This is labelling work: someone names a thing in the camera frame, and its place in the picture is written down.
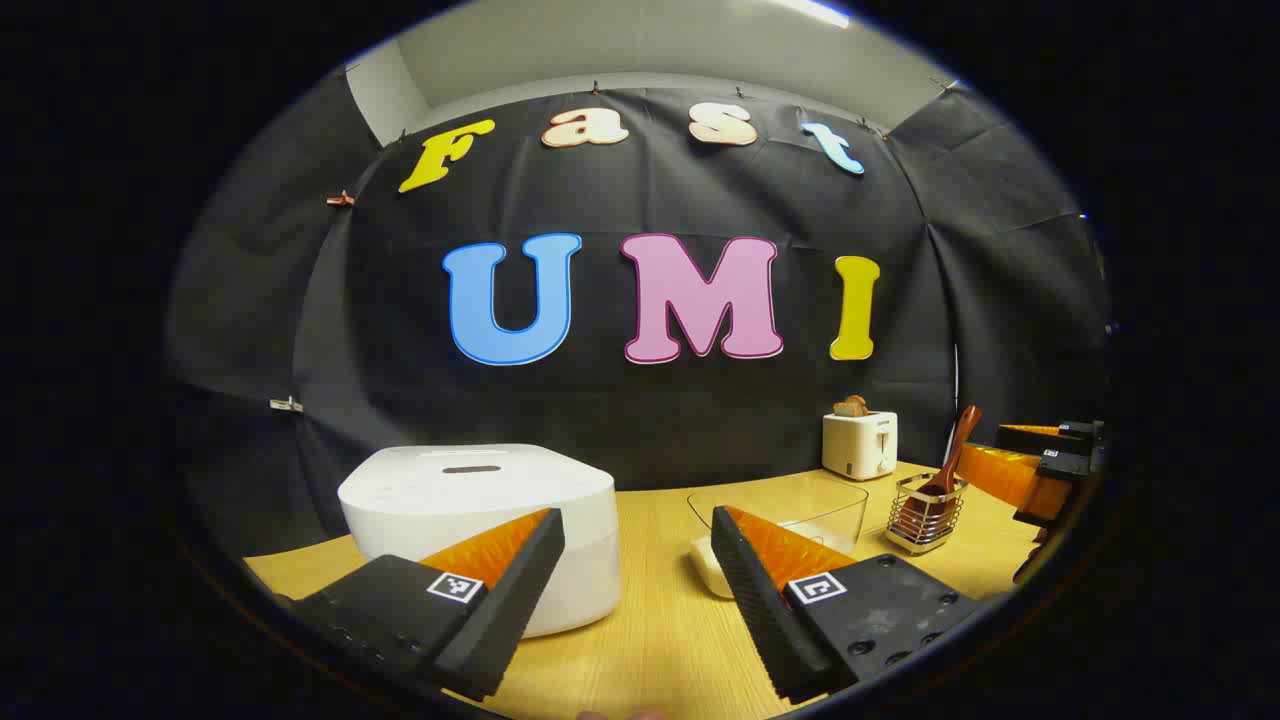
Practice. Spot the copper cloth clip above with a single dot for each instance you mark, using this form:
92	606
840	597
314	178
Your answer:
340	198

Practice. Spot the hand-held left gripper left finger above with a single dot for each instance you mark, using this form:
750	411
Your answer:
520	580

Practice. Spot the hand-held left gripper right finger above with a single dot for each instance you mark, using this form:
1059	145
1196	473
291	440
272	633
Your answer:
750	590

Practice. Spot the white toaster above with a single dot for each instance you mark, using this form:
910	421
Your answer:
860	450

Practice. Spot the black backdrop cloth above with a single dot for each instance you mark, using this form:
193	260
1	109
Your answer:
700	420

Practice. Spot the silver cloth clip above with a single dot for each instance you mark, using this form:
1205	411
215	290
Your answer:
285	404

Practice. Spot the clear plastic container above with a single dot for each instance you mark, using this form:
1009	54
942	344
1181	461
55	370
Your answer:
790	500

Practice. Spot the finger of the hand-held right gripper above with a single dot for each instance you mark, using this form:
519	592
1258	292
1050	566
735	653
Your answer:
1020	485
1040	438

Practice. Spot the white rice cooker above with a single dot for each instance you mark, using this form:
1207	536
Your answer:
450	500

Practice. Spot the brown wooden spoon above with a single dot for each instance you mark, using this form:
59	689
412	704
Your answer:
962	435

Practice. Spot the brown toast slice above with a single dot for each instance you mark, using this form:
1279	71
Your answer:
850	406

